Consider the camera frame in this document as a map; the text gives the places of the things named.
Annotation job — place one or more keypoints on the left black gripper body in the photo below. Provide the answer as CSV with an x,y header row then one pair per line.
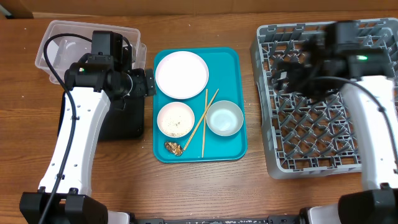
x,y
142,86

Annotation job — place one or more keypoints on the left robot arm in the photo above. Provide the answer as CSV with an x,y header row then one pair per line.
x,y
64,193

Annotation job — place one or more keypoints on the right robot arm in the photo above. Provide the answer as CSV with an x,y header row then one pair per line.
x,y
365,80

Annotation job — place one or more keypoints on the clear plastic bin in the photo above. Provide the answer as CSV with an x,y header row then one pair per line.
x,y
63,51

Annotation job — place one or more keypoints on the teal serving tray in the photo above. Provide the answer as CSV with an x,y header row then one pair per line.
x,y
225,74

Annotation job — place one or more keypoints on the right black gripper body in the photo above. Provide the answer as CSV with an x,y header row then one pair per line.
x,y
288,78

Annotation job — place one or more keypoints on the grey dishwasher rack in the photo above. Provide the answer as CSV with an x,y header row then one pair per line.
x,y
304,137

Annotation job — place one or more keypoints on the gold foil wrapper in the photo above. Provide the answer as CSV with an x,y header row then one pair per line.
x,y
174,148

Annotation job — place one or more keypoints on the grey-green bowl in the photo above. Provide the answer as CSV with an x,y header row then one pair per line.
x,y
224,118

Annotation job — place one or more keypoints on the black plastic tray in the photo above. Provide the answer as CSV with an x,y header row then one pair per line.
x,y
98,119

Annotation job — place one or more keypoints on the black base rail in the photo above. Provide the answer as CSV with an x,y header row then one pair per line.
x,y
273,219

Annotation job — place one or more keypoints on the small white rice bowl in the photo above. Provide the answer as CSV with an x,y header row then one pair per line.
x,y
175,119

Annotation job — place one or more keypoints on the large white plate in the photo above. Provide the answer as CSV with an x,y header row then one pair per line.
x,y
182,75

